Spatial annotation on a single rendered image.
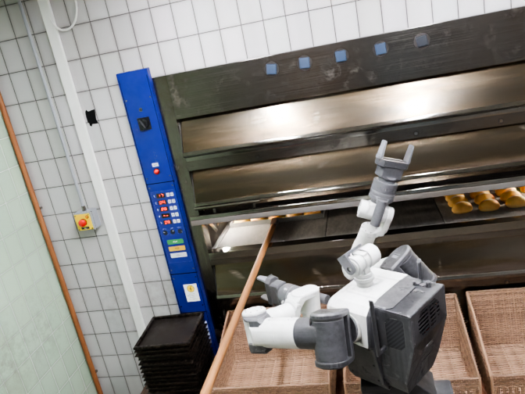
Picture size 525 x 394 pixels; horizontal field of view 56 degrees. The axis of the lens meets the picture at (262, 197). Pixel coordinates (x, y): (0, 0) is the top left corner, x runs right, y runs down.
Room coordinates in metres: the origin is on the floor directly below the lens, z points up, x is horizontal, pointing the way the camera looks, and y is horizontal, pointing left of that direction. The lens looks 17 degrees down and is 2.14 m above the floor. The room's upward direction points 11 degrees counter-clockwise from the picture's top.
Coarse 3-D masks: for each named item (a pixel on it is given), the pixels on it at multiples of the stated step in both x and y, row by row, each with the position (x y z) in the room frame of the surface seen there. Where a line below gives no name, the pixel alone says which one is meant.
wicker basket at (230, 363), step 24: (240, 336) 2.29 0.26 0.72; (240, 360) 2.26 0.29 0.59; (264, 360) 2.22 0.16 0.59; (288, 360) 2.18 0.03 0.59; (312, 360) 2.14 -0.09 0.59; (216, 384) 1.96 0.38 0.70; (240, 384) 2.07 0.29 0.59; (264, 384) 2.04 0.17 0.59; (288, 384) 2.00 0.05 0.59; (312, 384) 1.78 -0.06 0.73
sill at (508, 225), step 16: (448, 224) 2.15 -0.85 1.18; (464, 224) 2.11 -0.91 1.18; (480, 224) 2.08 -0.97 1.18; (496, 224) 2.06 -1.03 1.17; (512, 224) 2.04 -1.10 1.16; (304, 240) 2.30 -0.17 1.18; (320, 240) 2.26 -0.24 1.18; (336, 240) 2.23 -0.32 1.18; (352, 240) 2.21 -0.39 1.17; (384, 240) 2.18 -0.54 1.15; (400, 240) 2.16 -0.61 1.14; (224, 256) 2.36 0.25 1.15; (240, 256) 2.34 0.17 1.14
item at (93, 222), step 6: (90, 210) 2.46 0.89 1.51; (96, 210) 2.50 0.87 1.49; (78, 216) 2.45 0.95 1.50; (84, 216) 2.44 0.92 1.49; (90, 216) 2.44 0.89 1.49; (96, 216) 2.48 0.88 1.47; (90, 222) 2.44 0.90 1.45; (96, 222) 2.47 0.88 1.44; (78, 228) 2.46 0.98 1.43; (84, 228) 2.45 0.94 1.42; (90, 228) 2.44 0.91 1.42; (96, 228) 2.45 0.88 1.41
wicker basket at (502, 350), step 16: (512, 288) 2.02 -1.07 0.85; (480, 304) 2.04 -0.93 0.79; (496, 304) 2.02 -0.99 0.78; (512, 304) 2.00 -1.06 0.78; (480, 320) 2.02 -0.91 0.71; (512, 320) 1.99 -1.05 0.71; (480, 336) 1.81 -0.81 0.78; (496, 336) 1.98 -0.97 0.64; (512, 336) 1.97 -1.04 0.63; (480, 352) 1.81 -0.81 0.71; (496, 352) 1.94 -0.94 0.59; (512, 352) 1.91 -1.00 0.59; (480, 368) 1.82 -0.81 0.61; (496, 368) 1.83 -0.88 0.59; (512, 368) 1.81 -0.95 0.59; (496, 384) 1.62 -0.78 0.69; (512, 384) 1.60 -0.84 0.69
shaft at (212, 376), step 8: (272, 224) 2.53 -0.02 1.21; (272, 232) 2.44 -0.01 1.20; (264, 240) 2.34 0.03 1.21; (264, 248) 2.24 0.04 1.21; (256, 264) 2.07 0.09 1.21; (256, 272) 2.01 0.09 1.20; (248, 280) 1.93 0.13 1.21; (248, 288) 1.86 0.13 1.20; (240, 304) 1.73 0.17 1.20; (240, 312) 1.69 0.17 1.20; (232, 320) 1.63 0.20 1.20; (232, 328) 1.58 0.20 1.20; (224, 336) 1.53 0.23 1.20; (232, 336) 1.55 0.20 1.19; (224, 344) 1.48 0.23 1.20; (224, 352) 1.45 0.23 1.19; (216, 360) 1.40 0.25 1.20; (216, 368) 1.36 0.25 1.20; (208, 376) 1.33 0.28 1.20; (216, 376) 1.34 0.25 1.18; (208, 384) 1.29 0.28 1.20; (200, 392) 1.26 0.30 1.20; (208, 392) 1.26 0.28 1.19
